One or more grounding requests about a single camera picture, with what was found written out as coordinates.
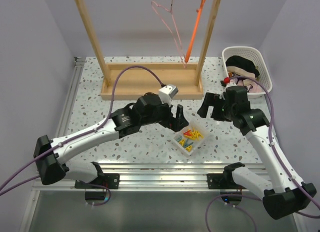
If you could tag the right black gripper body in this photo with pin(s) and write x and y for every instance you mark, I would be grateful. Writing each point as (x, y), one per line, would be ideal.
(229, 110)

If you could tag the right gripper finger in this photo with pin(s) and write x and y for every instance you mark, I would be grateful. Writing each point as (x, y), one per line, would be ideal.
(218, 113)
(210, 99)

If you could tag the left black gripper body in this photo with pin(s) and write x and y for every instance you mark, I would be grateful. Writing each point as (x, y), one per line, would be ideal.
(163, 113)

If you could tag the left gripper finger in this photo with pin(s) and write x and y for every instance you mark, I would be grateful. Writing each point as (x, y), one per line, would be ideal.
(181, 120)
(172, 123)

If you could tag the red clothespin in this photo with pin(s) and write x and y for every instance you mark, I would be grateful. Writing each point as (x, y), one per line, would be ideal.
(188, 134)

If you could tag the clear plastic clip box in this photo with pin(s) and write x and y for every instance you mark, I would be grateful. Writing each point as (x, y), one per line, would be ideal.
(191, 138)

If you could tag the pink underwear navy trim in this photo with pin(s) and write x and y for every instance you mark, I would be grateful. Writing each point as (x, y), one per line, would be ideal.
(251, 86)

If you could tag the black beige underwear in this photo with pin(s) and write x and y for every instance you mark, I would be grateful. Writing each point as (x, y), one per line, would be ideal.
(238, 63)

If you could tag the wooden rack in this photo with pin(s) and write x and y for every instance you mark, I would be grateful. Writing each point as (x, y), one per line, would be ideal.
(131, 80)

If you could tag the orange plastic hanger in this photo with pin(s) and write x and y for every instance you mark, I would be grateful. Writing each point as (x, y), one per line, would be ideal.
(195, 29)

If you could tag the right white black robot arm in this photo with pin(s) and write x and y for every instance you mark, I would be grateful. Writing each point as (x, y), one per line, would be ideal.
(286, 192)

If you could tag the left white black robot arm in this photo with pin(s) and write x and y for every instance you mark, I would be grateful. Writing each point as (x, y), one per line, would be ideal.
(53, 155)

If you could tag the white plastic basket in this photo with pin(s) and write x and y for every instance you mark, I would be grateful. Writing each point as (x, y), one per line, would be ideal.
(255, 56)

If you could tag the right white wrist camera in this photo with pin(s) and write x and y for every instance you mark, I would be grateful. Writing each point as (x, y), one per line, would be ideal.
(227, 82)

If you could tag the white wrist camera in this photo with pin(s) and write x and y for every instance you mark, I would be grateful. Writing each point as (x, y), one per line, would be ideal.
(227, 82)
(167, 92)

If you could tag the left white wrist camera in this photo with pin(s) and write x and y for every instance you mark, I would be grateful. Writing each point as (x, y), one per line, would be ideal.
(167, 92)

